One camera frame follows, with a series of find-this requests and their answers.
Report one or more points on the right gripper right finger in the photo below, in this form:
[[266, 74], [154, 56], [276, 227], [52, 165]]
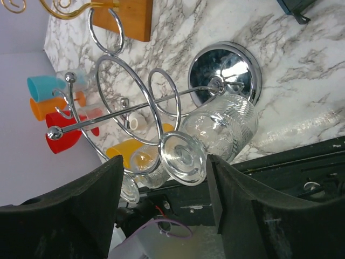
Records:
[[257, 221]]

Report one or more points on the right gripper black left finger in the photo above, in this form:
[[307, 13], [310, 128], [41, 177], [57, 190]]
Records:
[[75, 220]]

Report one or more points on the yellow wine glass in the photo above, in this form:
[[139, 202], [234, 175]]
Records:
[[126, 149]]

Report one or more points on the red wine glass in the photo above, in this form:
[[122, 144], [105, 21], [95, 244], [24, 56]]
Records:
[[56, 119], [67, 141]]

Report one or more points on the orange wine glass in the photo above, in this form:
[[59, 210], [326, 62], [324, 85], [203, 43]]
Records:
[[41, 109]]

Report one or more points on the clear wine glass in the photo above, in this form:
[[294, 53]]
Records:
[[83, 80], [89, 113]]

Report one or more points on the blue wine glass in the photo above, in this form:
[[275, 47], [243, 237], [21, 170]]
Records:
[[41, 87]]

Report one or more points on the white cylinder fitting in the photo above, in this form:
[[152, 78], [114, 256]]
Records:
[[137, 122]]

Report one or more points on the chrome wire glass rack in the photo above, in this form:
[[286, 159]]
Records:
[[224, 67]]

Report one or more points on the gold wire wine glass rack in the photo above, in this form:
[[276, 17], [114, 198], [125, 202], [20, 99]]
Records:
[[135, 16]]

